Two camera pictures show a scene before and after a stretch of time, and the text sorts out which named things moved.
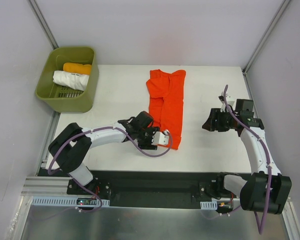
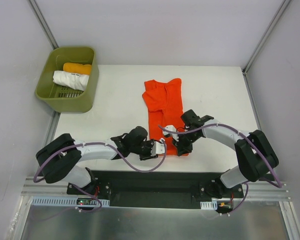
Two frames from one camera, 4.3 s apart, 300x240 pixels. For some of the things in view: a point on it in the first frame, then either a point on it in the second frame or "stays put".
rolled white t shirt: (76, 81) stays put
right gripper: (215, 120) → (181, 144)
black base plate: (150, 189) stays put
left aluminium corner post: (43, 24) stays put
